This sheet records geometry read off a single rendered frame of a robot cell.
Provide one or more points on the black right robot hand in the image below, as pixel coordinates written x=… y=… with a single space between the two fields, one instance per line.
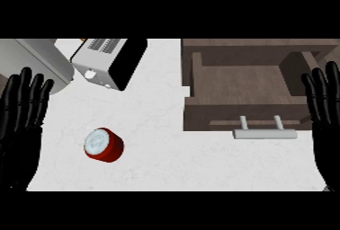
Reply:
x=327 y=131

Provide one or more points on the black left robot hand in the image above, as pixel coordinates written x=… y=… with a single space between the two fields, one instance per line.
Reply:
x=18 y=125

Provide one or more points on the red can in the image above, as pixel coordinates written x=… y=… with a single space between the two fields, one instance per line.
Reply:
x=104 y=145

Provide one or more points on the brown wooden drawer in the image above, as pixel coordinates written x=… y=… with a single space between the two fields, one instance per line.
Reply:
x=247 y=99

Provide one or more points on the grey metal appliance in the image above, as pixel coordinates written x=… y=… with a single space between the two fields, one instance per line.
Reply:
x=32 y=64

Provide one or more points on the white and black appliance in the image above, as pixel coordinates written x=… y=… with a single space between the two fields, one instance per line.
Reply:
x=111 y=61

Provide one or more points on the brown wooden cabinet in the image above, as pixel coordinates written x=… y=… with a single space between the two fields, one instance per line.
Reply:
x=261 y=48

